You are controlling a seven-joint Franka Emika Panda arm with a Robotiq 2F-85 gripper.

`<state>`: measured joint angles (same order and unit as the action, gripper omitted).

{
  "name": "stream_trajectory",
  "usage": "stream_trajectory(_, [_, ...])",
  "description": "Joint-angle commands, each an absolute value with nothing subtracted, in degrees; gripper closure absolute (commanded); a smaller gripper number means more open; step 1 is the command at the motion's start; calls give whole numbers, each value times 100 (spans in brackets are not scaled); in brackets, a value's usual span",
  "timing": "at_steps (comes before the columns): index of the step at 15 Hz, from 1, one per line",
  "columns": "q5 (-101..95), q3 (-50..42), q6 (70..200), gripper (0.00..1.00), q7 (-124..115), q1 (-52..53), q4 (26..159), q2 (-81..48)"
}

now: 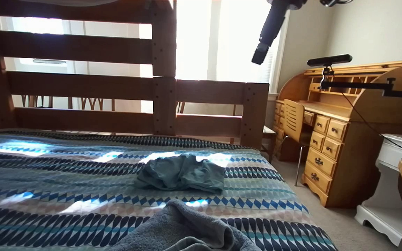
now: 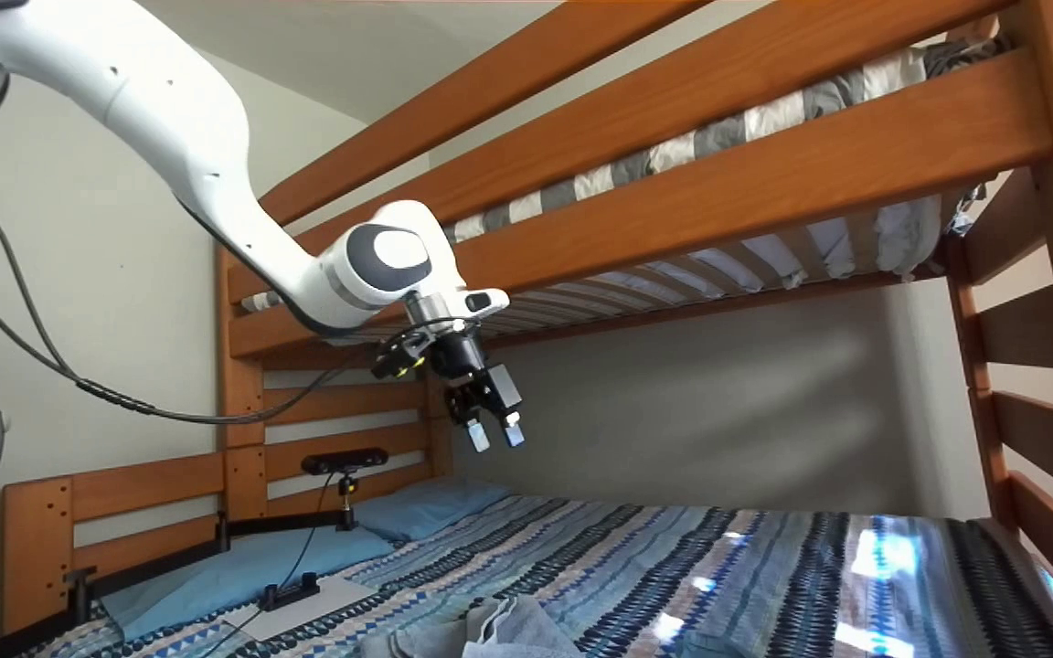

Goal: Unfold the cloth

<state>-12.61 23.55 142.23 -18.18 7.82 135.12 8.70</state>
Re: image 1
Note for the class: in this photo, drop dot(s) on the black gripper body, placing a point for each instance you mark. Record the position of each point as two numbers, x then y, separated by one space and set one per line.
274 21

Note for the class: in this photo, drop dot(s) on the green folded cloth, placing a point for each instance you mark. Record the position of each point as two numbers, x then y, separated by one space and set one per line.
183 174

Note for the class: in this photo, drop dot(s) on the window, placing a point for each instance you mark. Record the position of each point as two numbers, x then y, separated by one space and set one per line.
222 42

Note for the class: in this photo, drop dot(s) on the wooden chair with metal legs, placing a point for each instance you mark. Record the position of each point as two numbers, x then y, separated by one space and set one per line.
294 122

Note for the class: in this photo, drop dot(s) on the small wooden stool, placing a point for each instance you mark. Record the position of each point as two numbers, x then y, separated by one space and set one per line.
268 134

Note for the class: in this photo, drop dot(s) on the wooden roll-top desk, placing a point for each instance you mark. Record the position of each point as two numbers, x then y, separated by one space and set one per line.
358 146

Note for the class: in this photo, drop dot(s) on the white side table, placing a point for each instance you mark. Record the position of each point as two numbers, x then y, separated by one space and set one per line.
389 181

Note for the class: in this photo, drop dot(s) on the grey towel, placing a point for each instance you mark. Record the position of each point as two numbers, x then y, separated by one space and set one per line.
187 230

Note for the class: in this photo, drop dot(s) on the patterned striped bedspread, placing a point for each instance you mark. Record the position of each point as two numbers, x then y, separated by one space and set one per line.
65 195

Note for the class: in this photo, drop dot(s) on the camera on mount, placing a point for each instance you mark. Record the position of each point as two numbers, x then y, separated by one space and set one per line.
330 60

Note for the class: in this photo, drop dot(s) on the wooden bunk bed frame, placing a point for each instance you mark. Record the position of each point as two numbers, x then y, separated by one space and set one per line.
82 85

